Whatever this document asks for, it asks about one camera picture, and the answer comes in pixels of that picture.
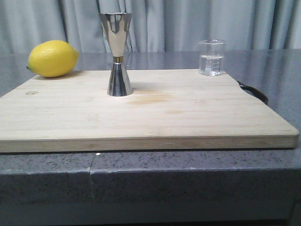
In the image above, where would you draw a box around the small glass beaker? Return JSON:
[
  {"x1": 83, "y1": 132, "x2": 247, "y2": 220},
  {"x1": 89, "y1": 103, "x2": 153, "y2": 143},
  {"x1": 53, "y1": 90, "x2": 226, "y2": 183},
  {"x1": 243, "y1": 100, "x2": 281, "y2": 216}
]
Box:
[{"x1": 199, "y1": 39, "x2": 226, "y2": 76}]

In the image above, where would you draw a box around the steel double jigger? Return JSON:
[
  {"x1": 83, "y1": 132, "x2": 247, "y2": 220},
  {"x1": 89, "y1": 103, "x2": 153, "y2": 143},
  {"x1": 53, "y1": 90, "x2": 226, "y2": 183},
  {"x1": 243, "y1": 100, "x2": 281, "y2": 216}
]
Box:
[{"x1": 100, "y1": 13, "x2": 133, "y2": 97}]

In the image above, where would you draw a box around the wooden cutting board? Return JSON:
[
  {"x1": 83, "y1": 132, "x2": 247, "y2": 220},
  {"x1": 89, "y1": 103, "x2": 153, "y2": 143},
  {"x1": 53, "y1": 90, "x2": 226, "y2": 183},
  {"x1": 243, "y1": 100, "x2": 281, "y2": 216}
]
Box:
[{"x1": 0, "y1": 69, "x2": 299, "y2": 153}]

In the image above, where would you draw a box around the grey curtain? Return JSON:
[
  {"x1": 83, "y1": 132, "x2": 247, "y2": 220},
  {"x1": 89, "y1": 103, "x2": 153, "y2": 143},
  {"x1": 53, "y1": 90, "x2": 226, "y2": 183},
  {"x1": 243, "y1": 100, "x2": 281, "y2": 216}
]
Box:
[{"x1": 0, "y1": 0, "x2": 301, "y2": 54}]

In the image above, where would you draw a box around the yellow lemon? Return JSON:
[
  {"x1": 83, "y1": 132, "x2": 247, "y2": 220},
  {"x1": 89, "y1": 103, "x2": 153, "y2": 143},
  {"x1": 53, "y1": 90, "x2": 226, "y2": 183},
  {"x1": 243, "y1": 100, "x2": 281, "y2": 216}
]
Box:
[{"x1": 27, "y1": 40, "x2": 79, "y2": 78}]

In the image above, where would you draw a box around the black board handle strap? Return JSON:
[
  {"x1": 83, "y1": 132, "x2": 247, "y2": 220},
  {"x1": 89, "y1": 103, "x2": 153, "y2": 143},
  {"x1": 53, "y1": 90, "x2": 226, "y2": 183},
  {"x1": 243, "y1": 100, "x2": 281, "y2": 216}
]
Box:
[{"x1": 236, "y1": 80, "x2": 269, "y2": 105}]

